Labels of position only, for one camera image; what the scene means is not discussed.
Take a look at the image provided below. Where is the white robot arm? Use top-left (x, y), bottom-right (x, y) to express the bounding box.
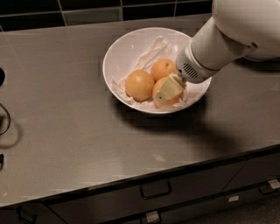
top-left (154, 0), bottom-right (280, 104)

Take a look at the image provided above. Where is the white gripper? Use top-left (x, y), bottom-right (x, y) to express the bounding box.
top-left (153, 41), bottom-right (217, 104)

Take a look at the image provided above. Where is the black drawer handle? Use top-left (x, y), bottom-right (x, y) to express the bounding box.
top-left (140, 180), bottom-right (172, 200)
top-left (258, 182), bottom-right (280, 195)

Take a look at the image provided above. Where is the black drawer handle right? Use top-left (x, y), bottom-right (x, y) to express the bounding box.
top-left (258, 182), bottom-right (280, 195)

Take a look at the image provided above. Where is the dark drawer front middle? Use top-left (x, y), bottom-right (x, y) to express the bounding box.
top-left (51, 162), bottom-right (243, 224)

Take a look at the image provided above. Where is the dark drawer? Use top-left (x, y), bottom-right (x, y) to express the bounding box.
top-left (224, 152), bottom-right (280, 192)
top-left (51, 162), bottom-right (243, 224)

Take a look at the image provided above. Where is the black drawer handle middle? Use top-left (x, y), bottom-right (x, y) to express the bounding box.
top-left (140, 180), bottom-right (172, 200)

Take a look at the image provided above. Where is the black cable loop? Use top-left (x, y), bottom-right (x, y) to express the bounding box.
top-left (0, 102), bottom-right (12, 137)

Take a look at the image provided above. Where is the white drawer label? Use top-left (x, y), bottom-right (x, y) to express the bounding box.
top-left (145, 211), bottom-right (160, 224)

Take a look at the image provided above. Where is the white label right drawer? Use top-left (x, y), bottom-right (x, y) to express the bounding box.
top-left (268, 179), bottom-right (280, 189)

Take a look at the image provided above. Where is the orange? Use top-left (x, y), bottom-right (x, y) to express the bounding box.
top-left (152, 78), bottom-right (183, 108)
top-left (125, 70), bottom-right (155, 102)
top-left (150, 58), bottom-right (177, 81)

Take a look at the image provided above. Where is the dark drawer front right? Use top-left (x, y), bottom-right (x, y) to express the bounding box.
top-left (224, 152), bottom-right (280, 192)

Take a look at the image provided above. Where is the white ceramic bowl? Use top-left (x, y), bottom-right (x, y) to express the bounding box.
top-left (102, 27), bottom-right (211, 115)

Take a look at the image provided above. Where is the white label lower middle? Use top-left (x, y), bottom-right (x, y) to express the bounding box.
top-left (228, 195), bottom-right (240, 202)

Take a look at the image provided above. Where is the white crumpled paper napkin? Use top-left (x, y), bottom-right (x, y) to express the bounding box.
top-left (111, 35), bottom-right (189, 111)

